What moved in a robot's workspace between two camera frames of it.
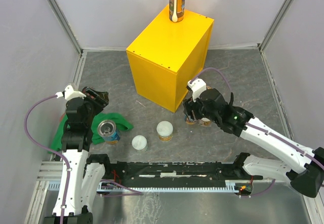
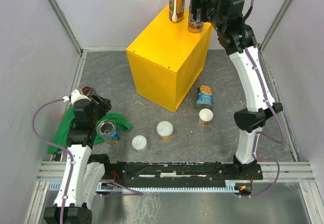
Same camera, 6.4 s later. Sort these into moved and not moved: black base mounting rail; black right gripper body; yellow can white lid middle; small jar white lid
Moved: black right gripper body
Not moved: yellow can white lid middle; black base mounting rail; small jar white lid
